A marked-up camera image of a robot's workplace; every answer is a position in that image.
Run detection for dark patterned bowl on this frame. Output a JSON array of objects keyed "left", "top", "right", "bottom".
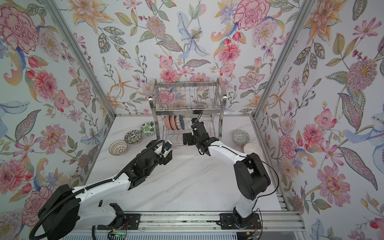
[{"left": 169, "top": 116, "right": 178, "bottom": 131}]

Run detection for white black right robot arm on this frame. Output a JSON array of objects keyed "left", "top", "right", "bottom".
[{"left": 183, "top": 118, "right": 271, "bottom": 228}]

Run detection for dark speckled pattern bowl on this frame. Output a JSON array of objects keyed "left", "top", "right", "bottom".
[{"left": 124, "top": 130, "right": 143, "bottom": 145}]

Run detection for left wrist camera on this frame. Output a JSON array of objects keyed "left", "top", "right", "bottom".
[{"left": 161, "top": 141, "right": 173, "bottom": 156}]

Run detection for blue geometric pattern bowl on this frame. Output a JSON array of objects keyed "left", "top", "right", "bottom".
[{"left": 174, "top": 115, "right": 185, "bottom": 131}]

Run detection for green leaf pattern bowl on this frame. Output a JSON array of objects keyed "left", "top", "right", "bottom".
[{"left": 140, "top": 122, "right": 156, "bottom": 137}]

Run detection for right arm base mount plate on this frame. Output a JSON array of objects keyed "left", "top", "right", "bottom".
[{"left": 219, "top": 213, "right": 262, "bottom": 230}]

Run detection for plain white bowl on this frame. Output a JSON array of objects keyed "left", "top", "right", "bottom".
[{"left": 243, "top": 143, "right": 263, "bottom": 158}]

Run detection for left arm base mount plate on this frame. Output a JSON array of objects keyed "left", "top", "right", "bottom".
[{"left": 97, "top": 214, "right": 141, "bottom": 230}]

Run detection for black corrugated left cable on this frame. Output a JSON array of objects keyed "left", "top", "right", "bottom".
[{"left": 28, "top": 139, "right": 166, "bottom": 240}]

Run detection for steel two-tier dish rack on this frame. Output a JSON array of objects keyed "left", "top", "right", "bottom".
[{"left": 149, "top": 78, "right": 228, "bottom": 146}]

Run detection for pale green patterned bowl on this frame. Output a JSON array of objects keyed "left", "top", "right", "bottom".
[{"left": 232, "top": 130, "right": 250, "bottom": 145}]

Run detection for white lattice pattern bowl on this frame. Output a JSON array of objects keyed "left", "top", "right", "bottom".
[{"left": 109, "top": 140, "right": 128, "bottom": 156}]

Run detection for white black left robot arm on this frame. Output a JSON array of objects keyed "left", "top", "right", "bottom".
[{"left": 29, "top": 140, "right": 173, "bottom": 240}]

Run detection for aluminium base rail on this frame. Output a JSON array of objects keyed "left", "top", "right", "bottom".
[{"left": 120, "top": 211, "right": 305, "bottom": 233}]

